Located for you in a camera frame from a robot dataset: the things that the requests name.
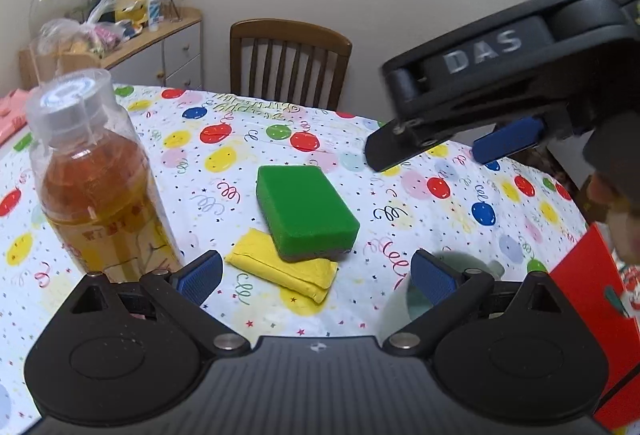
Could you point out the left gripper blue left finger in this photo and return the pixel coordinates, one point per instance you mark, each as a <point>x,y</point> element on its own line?
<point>181,296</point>

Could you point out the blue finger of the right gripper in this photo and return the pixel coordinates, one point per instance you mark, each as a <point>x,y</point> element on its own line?
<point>392,144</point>
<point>511,138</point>

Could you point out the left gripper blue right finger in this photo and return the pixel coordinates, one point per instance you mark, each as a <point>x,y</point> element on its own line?
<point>421,336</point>

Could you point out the yellow cloth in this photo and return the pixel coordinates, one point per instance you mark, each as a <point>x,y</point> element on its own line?
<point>256,254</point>

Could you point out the green sponge block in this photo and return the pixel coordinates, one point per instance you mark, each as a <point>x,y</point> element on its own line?
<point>305,215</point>

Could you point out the pale green ceramic mug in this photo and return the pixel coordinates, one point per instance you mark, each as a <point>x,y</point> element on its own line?
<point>431,278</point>

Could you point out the colourful balloon tablecloth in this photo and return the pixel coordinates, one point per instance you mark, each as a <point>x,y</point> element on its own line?
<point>205,151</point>

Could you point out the orange drink bottle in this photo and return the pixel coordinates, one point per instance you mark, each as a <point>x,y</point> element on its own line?
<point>94,180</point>

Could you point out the red cardboard box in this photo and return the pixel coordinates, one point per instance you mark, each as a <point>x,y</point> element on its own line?
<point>589,279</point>

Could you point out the brown wooden chair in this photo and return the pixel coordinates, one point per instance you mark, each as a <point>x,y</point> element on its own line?
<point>288,61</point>

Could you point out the wooden side cabinet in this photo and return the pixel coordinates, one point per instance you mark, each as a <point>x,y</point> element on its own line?
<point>147,59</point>

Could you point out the pink cloth bag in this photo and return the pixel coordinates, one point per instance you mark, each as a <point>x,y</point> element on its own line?
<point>13,113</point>

